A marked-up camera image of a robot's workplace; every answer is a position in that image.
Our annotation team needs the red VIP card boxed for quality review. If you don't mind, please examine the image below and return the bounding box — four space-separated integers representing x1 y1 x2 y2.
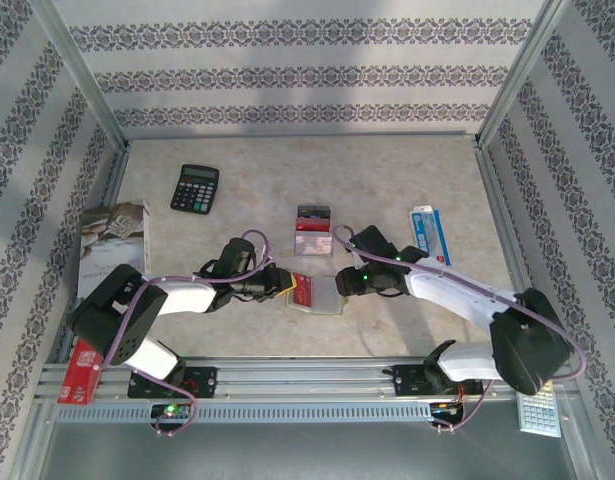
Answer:
291 273 316 308

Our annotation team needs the clear plastic card holder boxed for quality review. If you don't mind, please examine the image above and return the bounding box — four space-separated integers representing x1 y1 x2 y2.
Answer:
285 274 349 317

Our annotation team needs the black card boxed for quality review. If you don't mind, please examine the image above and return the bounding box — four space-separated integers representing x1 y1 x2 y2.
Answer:
296 203 332 220

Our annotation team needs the blue white ruler set pouch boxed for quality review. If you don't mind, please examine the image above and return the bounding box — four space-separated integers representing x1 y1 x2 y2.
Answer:
408 204 453 266

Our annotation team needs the black desk calculator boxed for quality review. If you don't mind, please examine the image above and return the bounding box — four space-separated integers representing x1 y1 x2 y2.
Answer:
169 163 221 215

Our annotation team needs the paperback book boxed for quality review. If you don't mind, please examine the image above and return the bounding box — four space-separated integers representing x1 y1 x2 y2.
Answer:
76 199 153 300

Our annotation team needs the aluminium back strip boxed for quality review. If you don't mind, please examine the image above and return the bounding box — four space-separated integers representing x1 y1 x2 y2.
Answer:
121 130 477 142

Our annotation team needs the red cardboard box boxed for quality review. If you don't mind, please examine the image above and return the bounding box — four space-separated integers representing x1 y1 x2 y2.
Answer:
56 337 104 405

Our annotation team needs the gold scientific calculator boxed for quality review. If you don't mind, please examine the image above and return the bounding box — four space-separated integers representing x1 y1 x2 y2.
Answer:
516 379 563 439

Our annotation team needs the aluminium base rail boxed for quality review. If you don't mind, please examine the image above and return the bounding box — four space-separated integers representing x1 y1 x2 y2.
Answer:
36 355 576 404

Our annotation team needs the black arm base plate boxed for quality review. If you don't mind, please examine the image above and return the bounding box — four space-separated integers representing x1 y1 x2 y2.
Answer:
128 367 219 400
381 364 486 400

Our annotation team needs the grey slotted cable duct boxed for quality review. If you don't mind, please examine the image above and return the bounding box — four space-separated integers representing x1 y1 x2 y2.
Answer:
54 402 436 425

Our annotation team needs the aluminium side rail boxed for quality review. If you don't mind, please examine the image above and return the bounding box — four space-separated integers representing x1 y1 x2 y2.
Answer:
56 142 133 361
474 142 551 359

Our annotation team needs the aluminium frame post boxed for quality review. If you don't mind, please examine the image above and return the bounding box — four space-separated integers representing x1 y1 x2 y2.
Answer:
29 0 128 149
474 0 576 149

